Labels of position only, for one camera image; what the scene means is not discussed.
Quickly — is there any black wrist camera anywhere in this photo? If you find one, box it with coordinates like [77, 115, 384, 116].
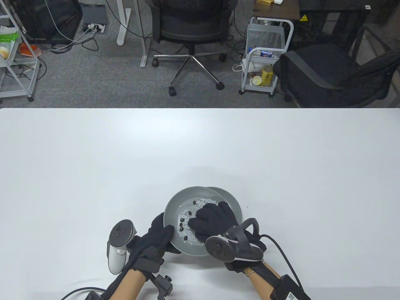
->
[150, 272, 173, 300]
[270, 274, 311, 300]

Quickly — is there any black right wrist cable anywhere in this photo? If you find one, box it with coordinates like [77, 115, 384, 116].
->
[259, 234, 305, 291]

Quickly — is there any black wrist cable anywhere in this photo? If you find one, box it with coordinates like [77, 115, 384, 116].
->
[259, 234, 305, 291]
[61, 287, 105, 300]

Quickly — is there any person's left forearm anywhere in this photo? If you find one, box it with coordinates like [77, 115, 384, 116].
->
[103, 269, 147, 300]

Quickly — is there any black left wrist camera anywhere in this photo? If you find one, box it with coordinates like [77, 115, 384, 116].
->
[150, 272, 173, 300]

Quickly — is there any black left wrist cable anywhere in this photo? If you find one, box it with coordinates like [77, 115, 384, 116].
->
[61, 287, 105, 300]

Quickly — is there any orange packet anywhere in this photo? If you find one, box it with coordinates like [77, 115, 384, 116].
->
[19, 43, 42, 58]

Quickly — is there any grey ceramic plate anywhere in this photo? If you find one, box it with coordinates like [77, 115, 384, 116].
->
[206, 187, 243, 233]
[163, 187, 227, 257]

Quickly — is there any person's right hand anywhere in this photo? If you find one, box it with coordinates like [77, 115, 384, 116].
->
[187, 201, 268, 272]

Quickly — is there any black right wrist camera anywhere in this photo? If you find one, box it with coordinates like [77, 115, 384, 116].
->
[270, 274, 311, 300]

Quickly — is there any hand motion controller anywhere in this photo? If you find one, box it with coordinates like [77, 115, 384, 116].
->
[205, 218, 265, 262]
[107, 220, 138, 275]

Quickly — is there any black armchair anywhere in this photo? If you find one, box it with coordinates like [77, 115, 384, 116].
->
[273, 23, 400, 108]

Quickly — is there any white floor cable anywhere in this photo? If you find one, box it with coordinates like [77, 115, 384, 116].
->
[44, 0, 94, 52]

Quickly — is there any brown wooden desk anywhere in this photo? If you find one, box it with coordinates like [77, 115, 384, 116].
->
[252, 0, 301, 23]

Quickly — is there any slim white desk frame leg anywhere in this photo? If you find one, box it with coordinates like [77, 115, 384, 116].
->
[134, 0, 155, 68]

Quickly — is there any pile of white rice grains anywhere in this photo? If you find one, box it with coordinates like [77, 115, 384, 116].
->
[177, 198, 218, 243]

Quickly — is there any right hand motion controller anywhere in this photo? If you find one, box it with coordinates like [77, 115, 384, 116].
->
[205, 218, 265, 262]

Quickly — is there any black desk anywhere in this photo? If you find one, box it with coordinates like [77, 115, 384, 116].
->
[297, 0, 375, 52]

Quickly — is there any black swivel office chair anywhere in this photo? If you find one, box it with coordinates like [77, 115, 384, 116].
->
[145, 0, 238, 97]

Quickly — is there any person's right forearm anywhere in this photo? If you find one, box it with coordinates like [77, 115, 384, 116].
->
[244, 261, 311, 300]

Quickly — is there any pile of coffee beans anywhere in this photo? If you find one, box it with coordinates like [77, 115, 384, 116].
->
[178, 201, 197, 241]

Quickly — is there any person's left hand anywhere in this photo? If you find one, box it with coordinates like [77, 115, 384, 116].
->
[123, 212, 182, 275]

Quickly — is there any white metal rolling rack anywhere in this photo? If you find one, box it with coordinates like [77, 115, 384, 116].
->
[0, 0, 42, 102]

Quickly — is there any left hand motion controller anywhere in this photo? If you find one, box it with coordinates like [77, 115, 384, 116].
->
[107, 220, 138, 275]

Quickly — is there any black computer case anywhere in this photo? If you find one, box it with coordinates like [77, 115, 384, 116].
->
[11, 0, 83, 44]

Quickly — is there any white rolling cart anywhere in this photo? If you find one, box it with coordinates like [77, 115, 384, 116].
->
[239, 16, 294, 97]

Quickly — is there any yellow drink bottle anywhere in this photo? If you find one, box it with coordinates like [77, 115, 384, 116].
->
[261, 64, 274, 87]

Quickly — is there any grey floor socket box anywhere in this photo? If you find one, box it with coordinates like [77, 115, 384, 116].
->
[79, 2, 109, 35]

